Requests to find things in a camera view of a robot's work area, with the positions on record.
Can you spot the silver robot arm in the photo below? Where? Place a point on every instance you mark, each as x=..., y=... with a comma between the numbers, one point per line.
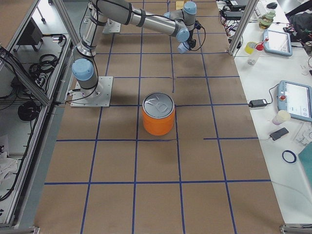
x=126, y=53

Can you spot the white paper cup on desk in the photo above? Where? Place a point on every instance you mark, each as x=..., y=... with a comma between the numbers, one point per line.
x=281, y=117

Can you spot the orange can with silver lid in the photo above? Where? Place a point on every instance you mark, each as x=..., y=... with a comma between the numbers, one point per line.
x=158, y=110

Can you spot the black power adapter brick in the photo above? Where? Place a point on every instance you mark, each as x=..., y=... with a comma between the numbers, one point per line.
x=257, y=103

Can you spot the clear bottle red cap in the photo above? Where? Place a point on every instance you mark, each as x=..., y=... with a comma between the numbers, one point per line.
x=259, y=48

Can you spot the black smartphone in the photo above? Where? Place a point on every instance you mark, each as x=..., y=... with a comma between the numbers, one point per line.
x=279, y=134

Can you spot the near teach pendant tablet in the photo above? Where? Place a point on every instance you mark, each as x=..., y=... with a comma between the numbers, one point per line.
x=296, y=99

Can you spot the teach pendant tablet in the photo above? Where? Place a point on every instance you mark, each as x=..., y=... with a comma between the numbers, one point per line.
x=278, y=43
x=296, y=99

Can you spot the far teach pendant tablet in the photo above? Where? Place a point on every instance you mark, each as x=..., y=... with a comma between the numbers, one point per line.
x=278, y=43

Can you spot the black flat box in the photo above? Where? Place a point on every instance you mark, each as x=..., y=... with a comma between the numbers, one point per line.
x=31, y=35

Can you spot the green glass jar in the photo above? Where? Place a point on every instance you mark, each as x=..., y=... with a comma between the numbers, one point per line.
x=266, y=20

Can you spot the white crumpled cloth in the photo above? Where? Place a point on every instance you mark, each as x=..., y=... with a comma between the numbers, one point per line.
x=8, y=166

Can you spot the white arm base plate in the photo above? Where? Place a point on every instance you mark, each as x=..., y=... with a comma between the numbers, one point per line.
x=99, y=98
x=111, y=27

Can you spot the aluminium frame post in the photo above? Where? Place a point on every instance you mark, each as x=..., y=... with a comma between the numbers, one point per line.
x=242, y=25

